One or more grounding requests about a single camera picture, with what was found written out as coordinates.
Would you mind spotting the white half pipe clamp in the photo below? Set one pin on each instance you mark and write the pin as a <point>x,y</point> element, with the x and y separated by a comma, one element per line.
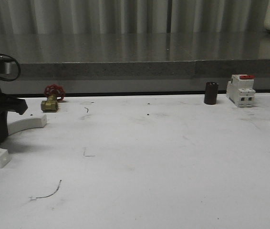
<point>18,126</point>

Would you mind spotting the brass valve red handwheel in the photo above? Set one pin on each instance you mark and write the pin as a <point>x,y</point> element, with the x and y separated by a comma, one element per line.
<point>54,94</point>

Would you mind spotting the dark brown cylindrical coupling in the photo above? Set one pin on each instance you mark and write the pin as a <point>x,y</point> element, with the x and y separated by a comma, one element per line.
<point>211,92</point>

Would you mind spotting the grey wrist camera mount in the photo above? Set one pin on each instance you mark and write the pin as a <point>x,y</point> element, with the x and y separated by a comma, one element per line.
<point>5,68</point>

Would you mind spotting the white circuit breaker red switch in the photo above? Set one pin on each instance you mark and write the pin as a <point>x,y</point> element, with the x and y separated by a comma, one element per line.
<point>240,90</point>

